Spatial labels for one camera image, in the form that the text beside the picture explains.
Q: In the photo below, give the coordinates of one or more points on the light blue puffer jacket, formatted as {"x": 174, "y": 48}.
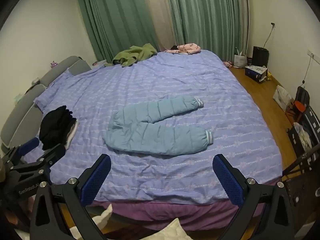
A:
{"x": 150, "y": 135}

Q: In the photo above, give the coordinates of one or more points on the dark blue box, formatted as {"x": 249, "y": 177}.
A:
{"x": 253, "y": 73}

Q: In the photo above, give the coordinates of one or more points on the grey padded headboard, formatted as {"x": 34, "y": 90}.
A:
{"x": 17, "y": 115}

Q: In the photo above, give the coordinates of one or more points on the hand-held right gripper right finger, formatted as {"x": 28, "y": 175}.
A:
{"x": 228, "y": 180}

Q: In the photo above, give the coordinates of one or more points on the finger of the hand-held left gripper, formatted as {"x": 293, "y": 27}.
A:
{"x": 53, "y": 153}
{"x": 28, "y": 146}

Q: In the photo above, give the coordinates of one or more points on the black tripod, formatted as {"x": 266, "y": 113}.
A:
{"x": 300, "y": 161}

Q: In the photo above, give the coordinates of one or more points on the black folded clothes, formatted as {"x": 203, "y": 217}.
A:
{"x": 53, "y": 127}

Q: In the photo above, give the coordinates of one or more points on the green curtain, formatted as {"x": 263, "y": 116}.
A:
{"x": 112, "y": 17}
{"x": 207, "y": 17}

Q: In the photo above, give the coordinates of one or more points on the white folded garment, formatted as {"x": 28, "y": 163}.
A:
{"x": 73, "y": 132}

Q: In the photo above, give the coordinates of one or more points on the white plastic bag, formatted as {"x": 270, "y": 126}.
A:
{"x": 281, "y": 98}

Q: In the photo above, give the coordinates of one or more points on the small pink toy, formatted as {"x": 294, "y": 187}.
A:
{"x": 227, "y": 63}

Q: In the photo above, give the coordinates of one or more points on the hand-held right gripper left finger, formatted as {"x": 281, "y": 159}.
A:
{"x": 96, "y": 180}

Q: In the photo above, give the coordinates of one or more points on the lilac striped pillow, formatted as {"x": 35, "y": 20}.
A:
{"x": 56, "y": 90}

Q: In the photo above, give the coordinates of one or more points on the pink patterned garment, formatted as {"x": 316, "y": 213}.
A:
{"x": 186, "y": 48}

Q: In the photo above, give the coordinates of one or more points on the white paper bag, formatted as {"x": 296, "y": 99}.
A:
{"x": 240, "y": 60}

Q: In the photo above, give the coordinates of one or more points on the white crumpled cloth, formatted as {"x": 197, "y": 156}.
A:
{"x": 105, "y": 216}

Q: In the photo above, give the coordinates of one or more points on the small purple toy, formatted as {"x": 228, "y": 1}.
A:
{"x": 53, "y": 64}

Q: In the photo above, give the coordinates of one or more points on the lilac striped bed blanket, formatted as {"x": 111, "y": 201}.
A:
{"x": 175, "y": 80}

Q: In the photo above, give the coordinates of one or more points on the olive green garment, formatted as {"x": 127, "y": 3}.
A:
{"x": 132, "y": 53}

